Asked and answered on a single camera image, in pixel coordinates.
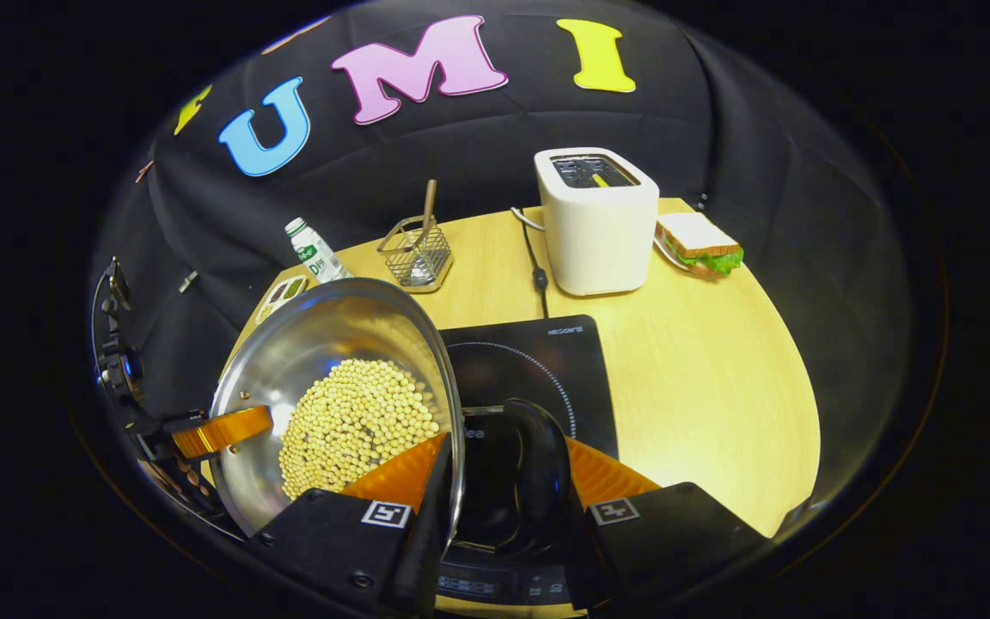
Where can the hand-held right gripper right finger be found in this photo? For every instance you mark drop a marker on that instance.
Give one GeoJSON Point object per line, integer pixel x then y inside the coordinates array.
{"type": "Point", "coordinates": [675, 542]}

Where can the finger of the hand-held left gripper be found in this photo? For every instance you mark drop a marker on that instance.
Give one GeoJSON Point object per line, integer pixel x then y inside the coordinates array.
{"type": "Point", "coordinates": [220, 430]}

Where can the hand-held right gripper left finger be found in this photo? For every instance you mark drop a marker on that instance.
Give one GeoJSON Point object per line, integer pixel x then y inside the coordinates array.
{"type": "Point", "coordinates": [428, 550]}

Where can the stainless steel pot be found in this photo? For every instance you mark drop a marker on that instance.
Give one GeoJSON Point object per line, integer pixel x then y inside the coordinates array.
{"type": "Point", "coordinates": [289, 361]}

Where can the black induction cooktop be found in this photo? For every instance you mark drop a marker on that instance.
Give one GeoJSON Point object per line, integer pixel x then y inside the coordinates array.
{"type": "Point", "coordinates": [546, 361]}

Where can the silver metal clip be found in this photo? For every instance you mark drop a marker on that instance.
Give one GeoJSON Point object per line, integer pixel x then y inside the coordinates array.
{"type": "Point", "coordinates": [188, 280]}

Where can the pile of yellow soybeans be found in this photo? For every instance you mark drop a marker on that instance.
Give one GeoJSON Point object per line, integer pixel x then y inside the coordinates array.
{"type": "Point", "coordinates": [349, 430]}

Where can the white divided sauce dish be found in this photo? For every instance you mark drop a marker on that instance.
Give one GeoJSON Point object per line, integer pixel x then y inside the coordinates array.
{"type": "Point", "coordinates": [284, 292]}

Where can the white drink bottle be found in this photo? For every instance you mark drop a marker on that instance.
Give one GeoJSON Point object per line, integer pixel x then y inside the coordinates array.
{"type": "Point", "coordinates": [314, 254]}

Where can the small white plate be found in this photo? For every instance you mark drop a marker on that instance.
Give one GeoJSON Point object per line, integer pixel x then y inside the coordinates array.
{"type": "Point", "coordinates": [663, 250]}

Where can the white toaster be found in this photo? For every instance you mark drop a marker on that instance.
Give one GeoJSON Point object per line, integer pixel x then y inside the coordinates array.
{"type": "Point", "coordinates": [598, 249]}

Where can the sandwich with lettuce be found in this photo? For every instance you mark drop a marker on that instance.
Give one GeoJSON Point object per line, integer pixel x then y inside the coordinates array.
{"type": "Point", "coordinates": [697, 234]}

